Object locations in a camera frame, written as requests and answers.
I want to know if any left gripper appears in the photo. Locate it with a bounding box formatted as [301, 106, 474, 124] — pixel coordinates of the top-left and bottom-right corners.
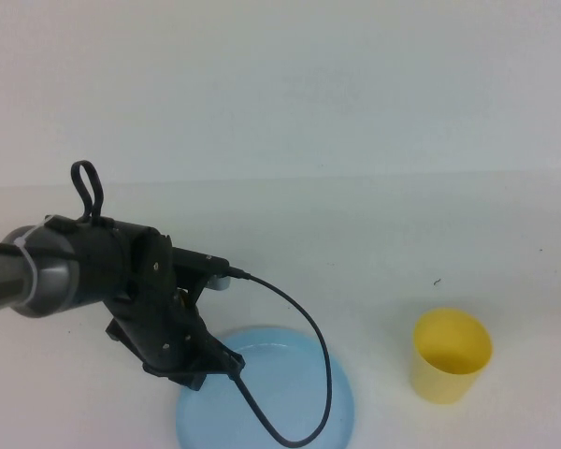
[104, 279, 246, 392]

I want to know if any light blue plate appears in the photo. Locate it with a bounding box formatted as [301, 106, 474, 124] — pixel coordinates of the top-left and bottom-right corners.
[175, 325, 357, 449]

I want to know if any yellow plastic cup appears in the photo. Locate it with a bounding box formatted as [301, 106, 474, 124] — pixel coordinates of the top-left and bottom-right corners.
[410, 307, 495, 406]

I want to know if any white zip tie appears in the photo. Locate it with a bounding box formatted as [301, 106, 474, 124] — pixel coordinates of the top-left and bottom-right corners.
[2, 215, 57, 305]

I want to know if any black camera cable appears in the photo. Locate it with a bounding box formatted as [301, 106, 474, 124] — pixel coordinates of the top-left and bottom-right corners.
[227, 267, 334, 448]

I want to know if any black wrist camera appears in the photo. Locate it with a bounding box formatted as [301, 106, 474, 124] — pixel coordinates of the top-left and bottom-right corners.
[170, 246, 232, 290]

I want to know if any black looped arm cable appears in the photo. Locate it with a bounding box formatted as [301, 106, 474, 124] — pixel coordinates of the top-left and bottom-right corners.
[69, 160, 107, 224]

